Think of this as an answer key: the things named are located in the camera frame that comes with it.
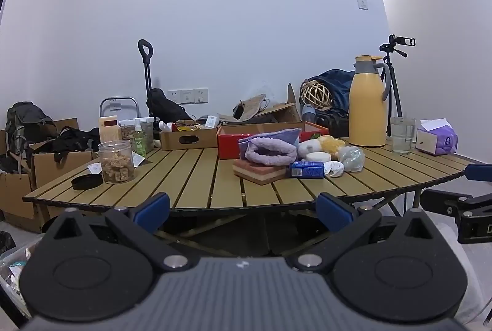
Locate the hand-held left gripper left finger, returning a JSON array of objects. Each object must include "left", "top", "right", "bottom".
[{"left": 45, "top": 192, "right": 189, "bottom": 271}]

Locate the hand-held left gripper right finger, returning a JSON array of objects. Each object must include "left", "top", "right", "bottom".
[{"left": 294, "top": 193, "right": 442, "bottom": 272}]

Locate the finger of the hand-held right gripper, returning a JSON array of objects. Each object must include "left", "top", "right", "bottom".
[
  {"left": 420, "top": 188, "right": 474, "bottom": 217},
  {"left": 464, "top": 164, "right": 492, "bottom": 183}
]

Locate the blue tissue packet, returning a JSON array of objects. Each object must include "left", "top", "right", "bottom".
[{"left": 288, "top": 161, "right": 326, "bottom": 179}]

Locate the yellow plush toy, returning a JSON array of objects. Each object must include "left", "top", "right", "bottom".
[{"left": 317, "top": 135, "right": 347, "bottom": 160}]

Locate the white plush toy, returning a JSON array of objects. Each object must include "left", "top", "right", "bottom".
[{"left": 297, "top": 140, "right": 322, "bottom": 160}]

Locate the pink brown sponge block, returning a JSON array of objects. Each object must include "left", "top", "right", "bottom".
[{"left": 233, "top": 158, "right": 288, "bottom": 185}]

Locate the lavender fuzzy headband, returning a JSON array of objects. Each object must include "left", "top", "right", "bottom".
[{"left": 245, "top": 137, "right": 299, "bottom": 166}]

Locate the red cardboard box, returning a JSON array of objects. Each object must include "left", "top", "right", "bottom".
[{"left": 217, "top": 121, "right": 330, "bottom": 161}]

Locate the white crumpled cloth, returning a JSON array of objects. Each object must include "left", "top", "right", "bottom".
[{"left": 323, "top": 160, "right": 346, "bottom": 178}]

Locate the person's leg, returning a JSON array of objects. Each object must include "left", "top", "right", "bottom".
[{"left": 434, "top": 219, "right": 487, "bottom": 325}]

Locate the purple tissue pack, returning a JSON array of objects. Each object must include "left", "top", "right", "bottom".
[{"left": 416, "top": 118, "right": 459, "bottom": 156}]

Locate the iridescent bath pouf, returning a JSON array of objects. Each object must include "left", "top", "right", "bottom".
[{"left": 338, "top": 146, "right": 366, "bottom": 173}]

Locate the glass jar of cubes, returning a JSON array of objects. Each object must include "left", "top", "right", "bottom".
[{"left": 97, "top": 140, "right": 136, "bottom": 185}]

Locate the green spray bottle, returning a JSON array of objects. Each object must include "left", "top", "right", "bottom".
[{"left": 132, "top": 119, "right": 148, "bottom": 157}]

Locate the brown cardboard tray box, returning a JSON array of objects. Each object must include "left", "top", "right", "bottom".
[{"left": 159, "top": 121, "right": 222, "bottom": 151}]

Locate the black jar lid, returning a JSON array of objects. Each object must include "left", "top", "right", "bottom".
[{"left": 71, "top": 174, "right": 104, "bottom": 191}]

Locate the clear plastic snack container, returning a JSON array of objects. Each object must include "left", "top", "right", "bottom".
[{"left": 119, "top": 116, "right": 155, "bottom": 156}]

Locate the clear glass cup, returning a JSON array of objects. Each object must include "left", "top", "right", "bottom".
[{"left": 390, "top": 116, "right": 417, "bottom": 155}]

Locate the black bag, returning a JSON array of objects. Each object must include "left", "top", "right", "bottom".
[{"left": 314, "top": 110, "right": 350, "bottom": 138}]

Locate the beige box with red label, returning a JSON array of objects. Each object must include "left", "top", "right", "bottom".
[{"left": 98, "top": 115, "right": 121, "bottom": 144}]

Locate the black cloth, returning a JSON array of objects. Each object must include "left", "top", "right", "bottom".
[{"left": 45, "top": 126, "right": 101, "bottom": 163}]

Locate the black folding trolley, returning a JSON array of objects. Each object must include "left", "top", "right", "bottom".
[{"left": 137, "top": 38, "right": 194, "bottom": 126}]

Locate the flattened cardboard box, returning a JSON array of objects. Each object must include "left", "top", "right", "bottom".
[{"left": 217, "top": 83, "right": 303, "bottom": 125}]

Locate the yellow thermos jug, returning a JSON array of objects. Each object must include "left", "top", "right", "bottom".
[{"left": 348, "top": 55, "right": 391, "bottom": 148}]

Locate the wicker ball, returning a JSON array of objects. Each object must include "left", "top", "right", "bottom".
[{"left": 300, "top": 79, "right": 333, "bottom": 111}]

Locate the dark blue cloth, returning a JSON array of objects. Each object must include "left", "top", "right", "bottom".
[{"left": 307, "top": 69, "right": 356, "bottom": 113}]

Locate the brown paper bag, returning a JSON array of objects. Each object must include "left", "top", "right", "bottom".
[{"left": 233, "top": 93, "right": 270, "bottom": 120}]

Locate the dark backpack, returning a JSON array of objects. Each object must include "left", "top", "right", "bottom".
[{"left": 5, "top": 101, "right": 59, "bottom": 175}]

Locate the clear plastic bin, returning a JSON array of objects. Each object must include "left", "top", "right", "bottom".
[{"left": 0, "top": 233, "right": 47, "bottom": 318}]

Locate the white wall socket panel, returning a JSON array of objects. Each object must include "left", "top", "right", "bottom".
[{"left": 167, "top": 87, "right": 210, "bottom": 104}]

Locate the black tripod with camera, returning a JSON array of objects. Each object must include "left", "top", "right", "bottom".
[{"left": 379, "top": 34, "right": 417, "bottom": 138}]

